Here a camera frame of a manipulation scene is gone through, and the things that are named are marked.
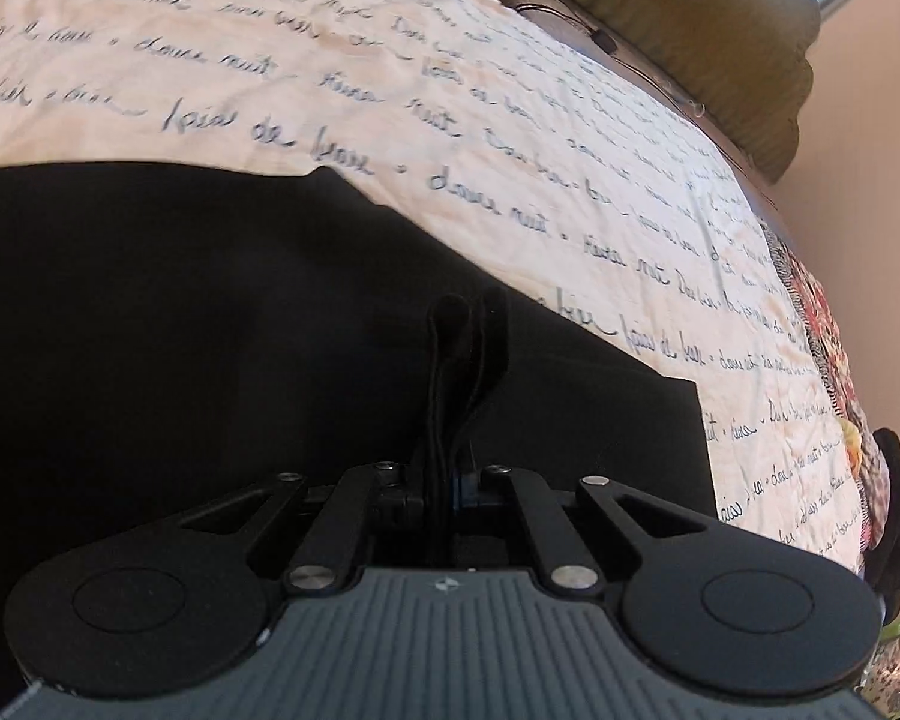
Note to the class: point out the black pants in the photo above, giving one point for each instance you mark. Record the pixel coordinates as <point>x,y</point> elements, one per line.
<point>195,315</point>

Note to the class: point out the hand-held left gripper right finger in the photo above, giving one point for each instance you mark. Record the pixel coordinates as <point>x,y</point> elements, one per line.
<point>466,493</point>

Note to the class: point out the dark cloth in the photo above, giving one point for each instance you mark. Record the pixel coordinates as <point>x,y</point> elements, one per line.
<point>894,525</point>

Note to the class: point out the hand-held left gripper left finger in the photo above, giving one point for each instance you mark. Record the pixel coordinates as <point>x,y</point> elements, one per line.
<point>401,501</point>

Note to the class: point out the floral patterned cloth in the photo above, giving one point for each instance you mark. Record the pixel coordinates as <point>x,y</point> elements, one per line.
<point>825,315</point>

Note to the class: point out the white script-printed bed cover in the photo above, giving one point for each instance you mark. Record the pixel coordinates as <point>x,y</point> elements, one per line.
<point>345,52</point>

